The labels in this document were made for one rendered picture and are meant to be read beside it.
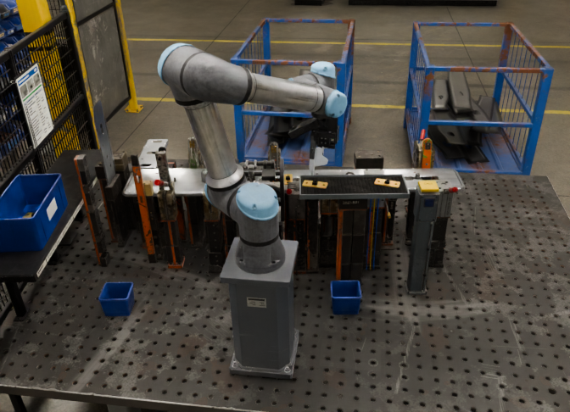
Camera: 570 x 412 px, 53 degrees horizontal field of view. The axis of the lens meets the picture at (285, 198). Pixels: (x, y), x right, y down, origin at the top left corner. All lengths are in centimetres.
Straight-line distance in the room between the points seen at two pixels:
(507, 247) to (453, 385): 83
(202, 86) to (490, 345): 131
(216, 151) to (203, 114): 12
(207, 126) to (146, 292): 94
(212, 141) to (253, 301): 49
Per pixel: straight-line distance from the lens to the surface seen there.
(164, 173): 218
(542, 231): 274
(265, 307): 171
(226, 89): 138
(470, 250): 252
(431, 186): 200
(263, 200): 157
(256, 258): 164
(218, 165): 161
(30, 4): 275
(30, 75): 250
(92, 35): 517
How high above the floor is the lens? 213
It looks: 31 degrees down
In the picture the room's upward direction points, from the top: 1 degrees counter-clockwise
